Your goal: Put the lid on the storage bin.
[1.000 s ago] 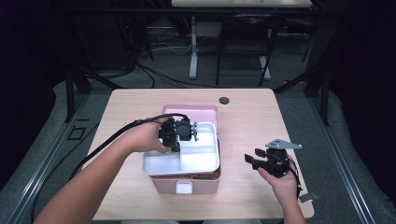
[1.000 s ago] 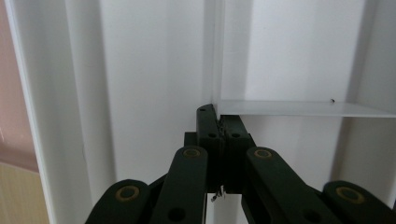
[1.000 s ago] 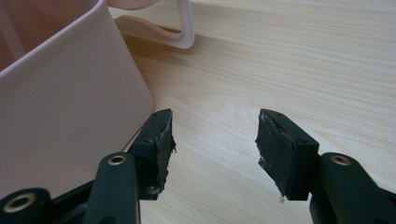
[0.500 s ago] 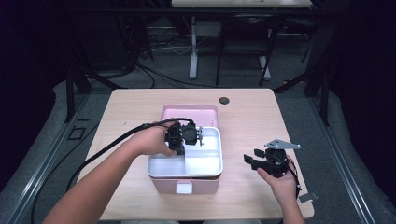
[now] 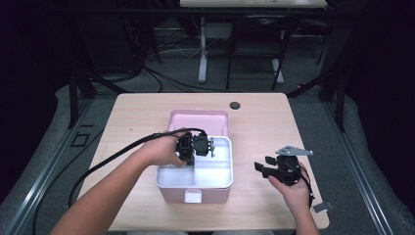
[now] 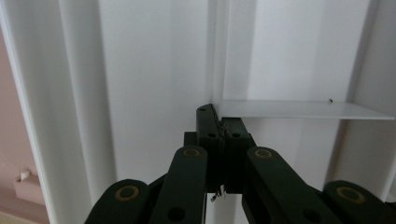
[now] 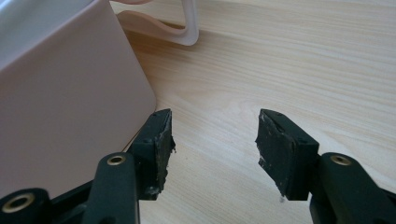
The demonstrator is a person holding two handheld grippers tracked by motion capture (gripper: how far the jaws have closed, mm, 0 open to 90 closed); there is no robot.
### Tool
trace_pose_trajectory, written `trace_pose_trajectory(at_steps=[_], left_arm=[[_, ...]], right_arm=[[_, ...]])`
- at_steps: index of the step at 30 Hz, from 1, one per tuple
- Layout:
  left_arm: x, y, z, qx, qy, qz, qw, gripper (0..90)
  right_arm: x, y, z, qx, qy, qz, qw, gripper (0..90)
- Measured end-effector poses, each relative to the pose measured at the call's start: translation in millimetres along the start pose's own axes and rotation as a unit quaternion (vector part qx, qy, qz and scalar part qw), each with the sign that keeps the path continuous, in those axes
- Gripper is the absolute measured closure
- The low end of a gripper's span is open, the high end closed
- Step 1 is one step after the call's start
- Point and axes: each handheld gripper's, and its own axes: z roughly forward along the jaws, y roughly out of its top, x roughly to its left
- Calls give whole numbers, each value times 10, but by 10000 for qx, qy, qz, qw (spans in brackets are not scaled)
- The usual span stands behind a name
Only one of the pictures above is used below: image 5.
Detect aluminium floor rail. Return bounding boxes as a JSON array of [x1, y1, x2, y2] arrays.
[[0, 97, 96, 235], [322, 101, 395, 235]]

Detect white background desk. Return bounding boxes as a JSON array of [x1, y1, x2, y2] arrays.
[[179, 0, 327, 85]]

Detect right hand-held gripper cable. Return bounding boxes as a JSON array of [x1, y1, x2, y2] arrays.
[[298, 163, 316, 209]]

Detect white divided tray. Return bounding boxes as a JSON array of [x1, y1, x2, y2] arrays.
[[156, 135, 234, 190]]

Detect black metal stand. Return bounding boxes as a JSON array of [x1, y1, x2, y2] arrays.
[[287, 19, 356, 133], [67, 19, 131, 130]]

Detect person's right hand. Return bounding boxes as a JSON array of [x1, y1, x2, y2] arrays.
[[267, 164, 311, 216]]

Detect grey metal table clip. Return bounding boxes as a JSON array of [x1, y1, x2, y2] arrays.
[[311, 201, 336, 213]]

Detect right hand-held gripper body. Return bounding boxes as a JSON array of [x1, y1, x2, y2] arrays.
[[275, 145, 313, 187]]

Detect person's left hand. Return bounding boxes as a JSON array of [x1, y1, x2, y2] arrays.
[[136, 129, 189, 168]]

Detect black chair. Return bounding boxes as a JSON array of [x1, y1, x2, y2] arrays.
[[225, 16, 300, 92]]

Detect black floor cables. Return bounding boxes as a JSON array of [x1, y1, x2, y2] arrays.
[[143, 65, 229, 94]]

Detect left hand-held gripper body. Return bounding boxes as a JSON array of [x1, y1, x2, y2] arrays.
[[175, 131, 216, 159]]

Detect pink storage box with handle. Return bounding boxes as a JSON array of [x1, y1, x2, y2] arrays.
[[155, 109, 234, 205]]

